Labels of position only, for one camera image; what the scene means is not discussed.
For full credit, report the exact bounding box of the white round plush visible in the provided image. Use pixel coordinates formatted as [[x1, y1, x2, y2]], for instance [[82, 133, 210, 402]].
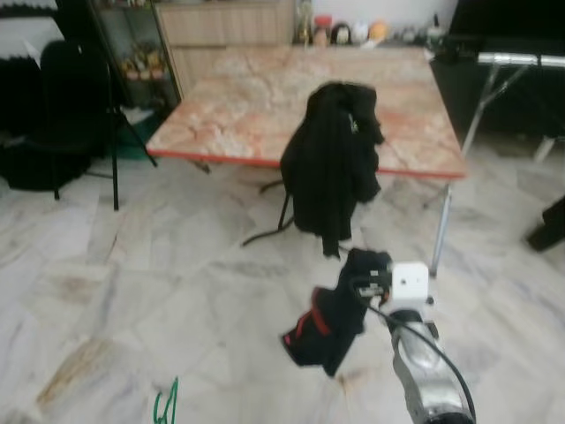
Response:
[[350, 20, 370, 45]]

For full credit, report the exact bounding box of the light wooden cabinet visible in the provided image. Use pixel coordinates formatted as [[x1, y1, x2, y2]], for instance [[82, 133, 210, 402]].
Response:
[[154, 0, 298, 100]]

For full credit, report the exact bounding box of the black display shelf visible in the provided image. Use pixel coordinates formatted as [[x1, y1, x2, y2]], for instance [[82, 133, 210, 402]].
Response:
[[88, 0, 182, 114]]

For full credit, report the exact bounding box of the navy blue shirt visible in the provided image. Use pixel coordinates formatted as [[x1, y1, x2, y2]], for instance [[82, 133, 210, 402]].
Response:
[[282, 248, 393, 379]]

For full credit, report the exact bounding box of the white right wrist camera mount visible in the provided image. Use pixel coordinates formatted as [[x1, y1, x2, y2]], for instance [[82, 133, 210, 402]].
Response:
[[389, 261, 432, 312]]

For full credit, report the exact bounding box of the black TV cabinet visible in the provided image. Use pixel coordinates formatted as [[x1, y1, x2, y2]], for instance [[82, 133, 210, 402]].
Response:
[[431, 35, 565, 144]]

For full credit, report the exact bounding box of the marble folding table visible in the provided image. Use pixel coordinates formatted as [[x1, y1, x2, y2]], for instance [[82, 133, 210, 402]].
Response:
[[146, 46, 468, 248]]

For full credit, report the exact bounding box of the black shirt with yellow logo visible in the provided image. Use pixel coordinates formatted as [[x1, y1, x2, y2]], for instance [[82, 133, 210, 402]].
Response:
[[280, 81, 387, 260]]

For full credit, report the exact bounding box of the silver metal clothes rack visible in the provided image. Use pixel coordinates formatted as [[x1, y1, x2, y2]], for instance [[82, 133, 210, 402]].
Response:
[[428, 50, 565, 277]]

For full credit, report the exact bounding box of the black television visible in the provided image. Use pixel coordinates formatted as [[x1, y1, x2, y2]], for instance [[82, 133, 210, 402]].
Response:
[[448, 0, 565, 41]]

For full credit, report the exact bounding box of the black shirt with white lettering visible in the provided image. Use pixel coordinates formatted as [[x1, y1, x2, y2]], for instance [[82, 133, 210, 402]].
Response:
[[526, 195, 565, 254]]

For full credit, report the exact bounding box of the orange round plush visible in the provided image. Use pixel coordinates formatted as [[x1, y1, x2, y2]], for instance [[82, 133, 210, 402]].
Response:
[[368, 19, 389, 43]]

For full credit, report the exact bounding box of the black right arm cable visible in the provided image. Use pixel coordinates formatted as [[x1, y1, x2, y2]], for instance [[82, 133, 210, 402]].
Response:
[[366, 300, 478, 424]]

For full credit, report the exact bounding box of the green plastic hanger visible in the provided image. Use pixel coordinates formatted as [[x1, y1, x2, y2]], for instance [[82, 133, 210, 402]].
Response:
[[152, 377, 181, 424]]

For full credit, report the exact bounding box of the black chair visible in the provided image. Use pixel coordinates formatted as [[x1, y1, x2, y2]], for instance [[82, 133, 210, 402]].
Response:
[[0, 39, 158, 213]]

